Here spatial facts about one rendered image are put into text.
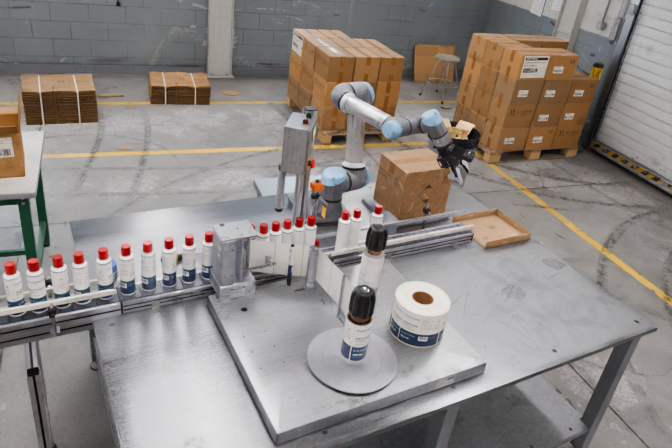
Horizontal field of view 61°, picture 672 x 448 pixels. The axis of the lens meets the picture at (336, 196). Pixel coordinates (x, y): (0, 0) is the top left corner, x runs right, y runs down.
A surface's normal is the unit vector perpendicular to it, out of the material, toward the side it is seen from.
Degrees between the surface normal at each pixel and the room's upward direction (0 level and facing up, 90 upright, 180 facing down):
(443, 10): 90
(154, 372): 0
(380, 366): 0
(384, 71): 90
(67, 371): 0
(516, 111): 88
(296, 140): 90
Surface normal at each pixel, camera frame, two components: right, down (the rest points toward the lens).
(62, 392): 0.12, -0.88
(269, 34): 0.35, 0.48
